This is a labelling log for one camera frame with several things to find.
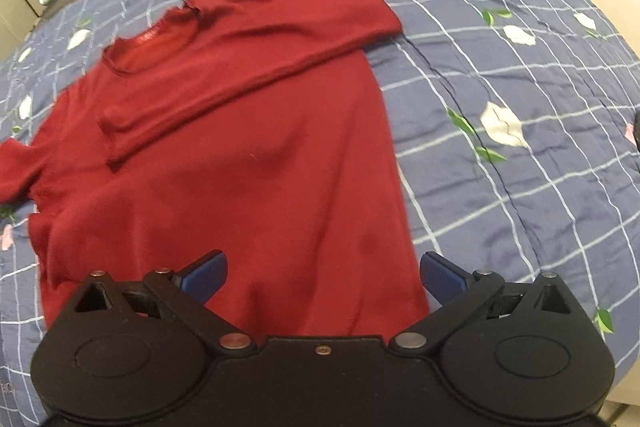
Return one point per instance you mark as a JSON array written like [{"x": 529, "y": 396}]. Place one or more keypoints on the blue floral checked quilt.
[{"x": 500, "y": 72}]

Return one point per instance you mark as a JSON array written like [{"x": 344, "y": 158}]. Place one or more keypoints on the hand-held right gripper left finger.
[{"x": 207, "y": 276}]

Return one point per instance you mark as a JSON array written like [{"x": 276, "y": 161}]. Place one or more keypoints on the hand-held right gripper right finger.
[{"x": 442, "y": 279}]

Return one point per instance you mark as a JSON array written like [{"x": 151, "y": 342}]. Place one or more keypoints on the red sweater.
[{"x": 275, "y": 157}]

